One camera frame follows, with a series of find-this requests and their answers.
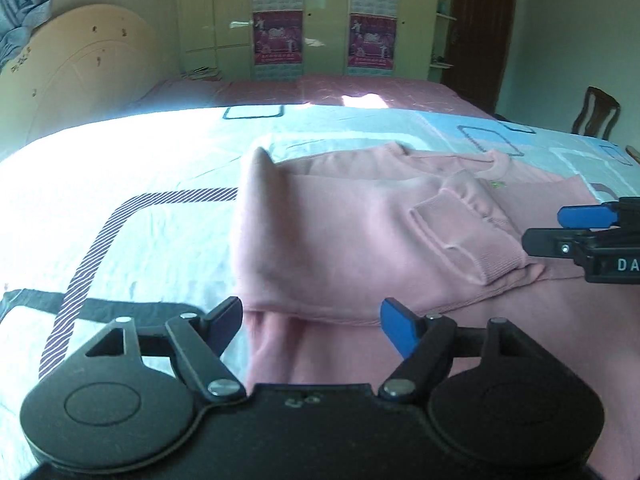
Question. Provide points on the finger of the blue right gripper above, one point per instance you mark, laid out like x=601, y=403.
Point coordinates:
x=603, y=215

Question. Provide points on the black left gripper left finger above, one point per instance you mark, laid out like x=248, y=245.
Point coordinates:
x=197, y=344

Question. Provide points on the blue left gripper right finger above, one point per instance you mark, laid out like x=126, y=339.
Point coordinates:
x=425, y=344

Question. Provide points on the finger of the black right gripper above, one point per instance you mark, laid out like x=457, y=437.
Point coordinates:
x=552, y=243

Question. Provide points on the pink long-sleeve sweatshirt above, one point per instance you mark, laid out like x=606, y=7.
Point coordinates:
x=319, y=242

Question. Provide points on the wooden bed footboard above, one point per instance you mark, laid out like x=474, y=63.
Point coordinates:
x=633, y=153

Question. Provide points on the dark wooden chair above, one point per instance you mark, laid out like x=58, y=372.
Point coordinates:
x=599, y=115

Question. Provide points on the patterned light blue bedsheet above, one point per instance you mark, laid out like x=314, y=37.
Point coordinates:
x=131, y=219

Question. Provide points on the pink checked bed cover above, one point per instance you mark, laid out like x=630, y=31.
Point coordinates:
x=391, y=92

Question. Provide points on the white corner shelf unit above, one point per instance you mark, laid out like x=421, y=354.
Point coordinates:
x=444, y=19

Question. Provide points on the dark brown wooden door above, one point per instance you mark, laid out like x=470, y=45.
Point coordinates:
x=477, y=47

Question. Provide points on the stack of books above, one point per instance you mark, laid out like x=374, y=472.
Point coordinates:
x=202, y=73

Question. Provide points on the lower right pink poster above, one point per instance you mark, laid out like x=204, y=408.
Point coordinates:
x=371, y=46

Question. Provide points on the cream round headboard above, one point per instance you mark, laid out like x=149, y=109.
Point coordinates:
x=83, y=66

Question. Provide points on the lower left pink poster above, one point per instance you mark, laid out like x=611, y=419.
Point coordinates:
x=278, y=45

